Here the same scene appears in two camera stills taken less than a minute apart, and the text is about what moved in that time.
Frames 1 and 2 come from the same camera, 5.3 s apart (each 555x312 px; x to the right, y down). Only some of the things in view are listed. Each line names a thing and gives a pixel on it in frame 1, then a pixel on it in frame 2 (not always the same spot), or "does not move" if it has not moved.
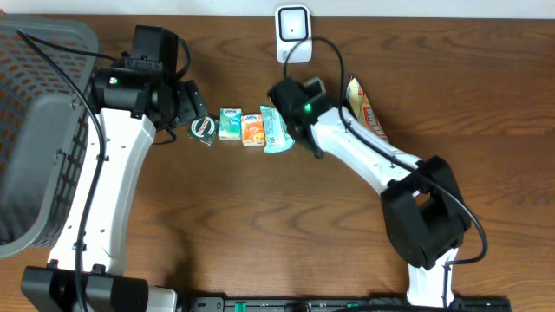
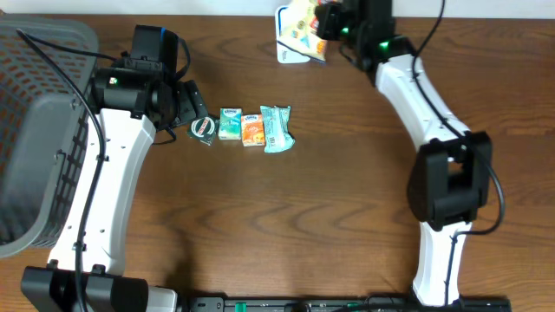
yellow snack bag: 362,108 -> 297,37
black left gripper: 191,104 does not move
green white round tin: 204,129 does not move
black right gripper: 306,145 -> 321,15
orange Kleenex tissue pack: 252,127 does not move
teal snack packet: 276,133 does not move
